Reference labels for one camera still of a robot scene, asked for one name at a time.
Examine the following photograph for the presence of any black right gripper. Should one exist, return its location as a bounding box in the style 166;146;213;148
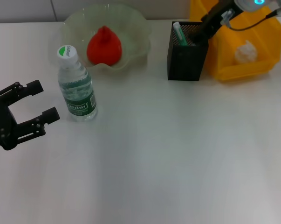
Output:
189;0;242;45

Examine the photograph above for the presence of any yellow plastic bin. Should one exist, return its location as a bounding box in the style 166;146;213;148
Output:
189;0;281;82

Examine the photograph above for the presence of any red-orange fruit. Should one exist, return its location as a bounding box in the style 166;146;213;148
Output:
86;25;123;66

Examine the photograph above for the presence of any right arm connector cable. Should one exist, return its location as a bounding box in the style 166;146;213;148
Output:
220;7;281;31

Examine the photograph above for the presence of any mint green pen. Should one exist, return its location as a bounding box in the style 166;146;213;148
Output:
172;22;189;46

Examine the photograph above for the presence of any pale green glass fruit bowl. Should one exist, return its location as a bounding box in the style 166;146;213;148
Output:
61;5;152;77

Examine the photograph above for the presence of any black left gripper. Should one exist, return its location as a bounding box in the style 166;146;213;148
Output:
0;80;61;151

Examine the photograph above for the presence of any white paper ball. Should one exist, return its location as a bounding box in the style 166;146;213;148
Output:
234;40;258;63

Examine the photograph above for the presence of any clear green-label water bottle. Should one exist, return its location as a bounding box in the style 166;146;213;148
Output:
55;44;98;122

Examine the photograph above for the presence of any black mesh pen holder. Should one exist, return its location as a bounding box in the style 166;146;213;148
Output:
167;21;209;82

